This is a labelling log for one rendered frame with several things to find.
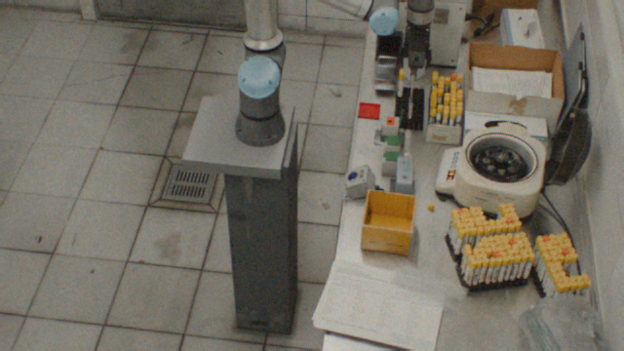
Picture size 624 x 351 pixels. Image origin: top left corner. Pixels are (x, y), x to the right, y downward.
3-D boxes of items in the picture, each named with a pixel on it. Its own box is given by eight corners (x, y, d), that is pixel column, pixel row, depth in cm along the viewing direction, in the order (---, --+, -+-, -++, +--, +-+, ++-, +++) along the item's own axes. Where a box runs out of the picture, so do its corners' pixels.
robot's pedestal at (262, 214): (236, 329, 318) (221, 160, 255) (246, 286, 331) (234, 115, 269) (290, 334, 316) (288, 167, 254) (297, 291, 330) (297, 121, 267)
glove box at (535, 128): (462, 128, 266) (466, 104, 259) (540, 136, 264) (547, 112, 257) (461, 156, 257) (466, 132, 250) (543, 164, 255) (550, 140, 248)
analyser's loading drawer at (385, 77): (378, 50, 290) (379, 37, 286) (398, 51, 289) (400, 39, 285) (373, 89, 275) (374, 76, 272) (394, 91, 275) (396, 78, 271)
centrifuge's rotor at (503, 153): (475, 150, 251) (478, 132, 246) (527, 161, 248) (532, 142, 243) (466, 186, 241) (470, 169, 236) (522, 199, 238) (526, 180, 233)
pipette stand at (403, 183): (390, 180, 250) (392, 156, 243) (413, 182, 249) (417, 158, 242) (388, 206, 243) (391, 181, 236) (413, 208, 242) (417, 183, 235)
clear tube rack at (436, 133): (427, 98, 275) (430, 81, 270) (458, 101, 275) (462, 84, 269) (425, 142, 261) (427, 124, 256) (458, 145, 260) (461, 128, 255)
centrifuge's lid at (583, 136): (575, 86, 229) (605, 95, 229) (544, 150, 248) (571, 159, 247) (568, 138, 215) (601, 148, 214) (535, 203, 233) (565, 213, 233)
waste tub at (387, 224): (366, 213, 241) (368, 188, 234) (413, 220, 239) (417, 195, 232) (359, 250, 232) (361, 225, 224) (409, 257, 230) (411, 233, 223)
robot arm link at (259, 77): (236, 116, 247) (234, 79, 238) (242, 87, 257) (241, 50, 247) (277, 119, 247) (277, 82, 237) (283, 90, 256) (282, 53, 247)
